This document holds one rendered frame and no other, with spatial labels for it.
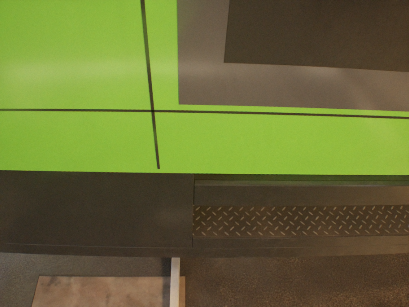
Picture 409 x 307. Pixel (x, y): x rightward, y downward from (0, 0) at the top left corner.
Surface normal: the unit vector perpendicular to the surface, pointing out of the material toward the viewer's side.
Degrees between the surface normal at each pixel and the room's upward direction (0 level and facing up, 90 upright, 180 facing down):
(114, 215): 90
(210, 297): 0
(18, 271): 0
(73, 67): 90
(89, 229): 90
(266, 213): 2
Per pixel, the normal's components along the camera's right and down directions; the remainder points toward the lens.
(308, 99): 0.02, 0.76
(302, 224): 0.04, -0.65
